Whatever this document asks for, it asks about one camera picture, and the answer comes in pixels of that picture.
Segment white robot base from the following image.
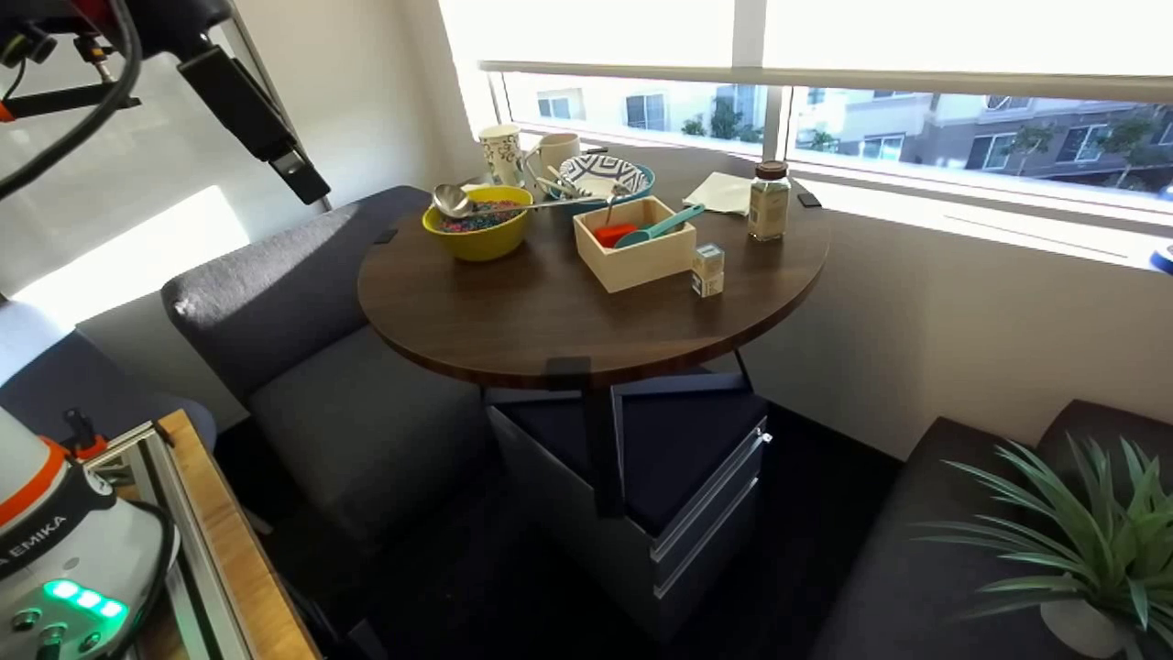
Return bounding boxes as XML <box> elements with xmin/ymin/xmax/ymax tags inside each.
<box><xmin>0</xmin><ymin>410</ymin><xmax>172</xmax><ymax>660</ymax></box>

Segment teal measuring spoon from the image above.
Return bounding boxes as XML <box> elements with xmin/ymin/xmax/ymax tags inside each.
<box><xmin>614</xmin><ymin>206</ymin><xmax>704</xmax><ymax>249</ymax></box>

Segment wooden robot mounting platform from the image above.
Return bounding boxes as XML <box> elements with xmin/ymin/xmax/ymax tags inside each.
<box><xmin>83</xmin><ymin>408</ymin><xmax>322</xmax><ymax>660</ymax></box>

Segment patterned paper cup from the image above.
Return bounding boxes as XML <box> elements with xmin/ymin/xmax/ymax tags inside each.
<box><xmin>481</xmin><ymin>124</ymin><xmax>523</xmax><ymax>184</ymax></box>

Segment blue bowl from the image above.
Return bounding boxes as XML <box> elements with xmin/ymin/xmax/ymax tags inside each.
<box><xmin>535</xmin><ymin>172</ymin><xmax>635</xmax><ymax>220</ymax></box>

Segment green potted plant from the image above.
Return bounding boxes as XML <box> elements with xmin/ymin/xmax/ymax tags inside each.
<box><xmin>921</xmin><ymin>436</ymin><xmax>1173</xmax><ymax>660</ymax></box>

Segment grey filing cabinet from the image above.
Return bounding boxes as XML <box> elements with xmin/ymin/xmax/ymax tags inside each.
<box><xmin>489</xmin><ymin>370</ymin><xmax>768</xmax><ymax>639</ymax></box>

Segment dark grey bench seat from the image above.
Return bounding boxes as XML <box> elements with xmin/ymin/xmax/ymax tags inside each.
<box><xmin>160</xmin><ymin>184</ymin><xmax>495</xmax><ymax>544</ymax></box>

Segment glass jar with dark lid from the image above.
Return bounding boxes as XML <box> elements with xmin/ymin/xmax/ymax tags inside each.
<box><xmin>749</xmin><ymin>160</ymin><xmax>790</xmax><ymax>243</ymax></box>

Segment beige ceramic cup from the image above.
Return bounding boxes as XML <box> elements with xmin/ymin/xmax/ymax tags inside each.
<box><xmin>538</xmin><ymin>133</ymin><xmax>580</xmax><ymax>168</ymax></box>

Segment yellow bowl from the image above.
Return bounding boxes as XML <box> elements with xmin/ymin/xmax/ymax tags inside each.
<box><xmin>421</xmin><ymin>184</ymin><xmax>531</xmax><ymax>261</ymax></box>

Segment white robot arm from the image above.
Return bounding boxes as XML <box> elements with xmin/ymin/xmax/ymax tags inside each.
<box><xmin>0</xmin><ymin>0</ymin><xmax>329</xmax><ymax>206</ymax></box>

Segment white paper napkin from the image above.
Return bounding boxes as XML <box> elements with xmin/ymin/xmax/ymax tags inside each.
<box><xmin>684</xmin><ymin>172</ymin><xmax>751</xmax><ymax>216</ymax></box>

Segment aluminium frame rails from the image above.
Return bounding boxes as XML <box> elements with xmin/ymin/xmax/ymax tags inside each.
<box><xmin>99</xmin><ymin>421</ymin><xmax>253</xmax><ymax>660</ymax></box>

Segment light wooden box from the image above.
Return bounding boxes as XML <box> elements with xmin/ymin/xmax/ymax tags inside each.
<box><xmin>572</xmin><ymin>195</ymin><xmax>696</xmax><ymax>292</ymax></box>

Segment round dark wooden table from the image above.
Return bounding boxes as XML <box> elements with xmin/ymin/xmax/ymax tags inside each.
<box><xmin>355</xmin><ymin>184</ymin><xmax>833</xmax><ymax>390</ymax></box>

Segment black and white patterned bowl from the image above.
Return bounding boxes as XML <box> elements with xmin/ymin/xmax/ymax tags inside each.
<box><xmin>556</xmin><ymin>155</ymin><xmax>651</xmax><ymax>200</ymax></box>

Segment metal measuring scoop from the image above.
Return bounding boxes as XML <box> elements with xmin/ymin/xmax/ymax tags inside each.
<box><xmin>432</xmin><ymin>184</ymin><xmax>481</xmax><ymax>216</ymax></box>

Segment black camera stand bar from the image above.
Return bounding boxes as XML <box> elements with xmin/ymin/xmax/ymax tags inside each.
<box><xmin>0</xmin><ymin>85</ymin><xmax>112</xmax><ymax>121</ymax></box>

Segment dark sofa with plant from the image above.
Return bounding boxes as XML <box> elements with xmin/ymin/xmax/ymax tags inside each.
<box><xmin>811</xmin><ymin>399</ymin><xmax>1173</xmax><ymax>660</ymax></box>

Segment orange object in box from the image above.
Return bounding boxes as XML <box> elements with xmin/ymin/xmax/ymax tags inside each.
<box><xmin>594</xmin><ymin>220</ymin><xmax>639</xmax><ymax>247</ymax></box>

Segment colourful cereal pieces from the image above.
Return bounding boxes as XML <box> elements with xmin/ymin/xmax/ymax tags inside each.
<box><xmin>440</xmin><ymin>206</ymin><xmax>520</xmax><ymax>230</ymax></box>

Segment black cable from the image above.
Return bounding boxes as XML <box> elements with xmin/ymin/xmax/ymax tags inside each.
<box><xmin>0</xmin><ymin>0</ymin><xmax>147</xmax><ymax>200</ymax></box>

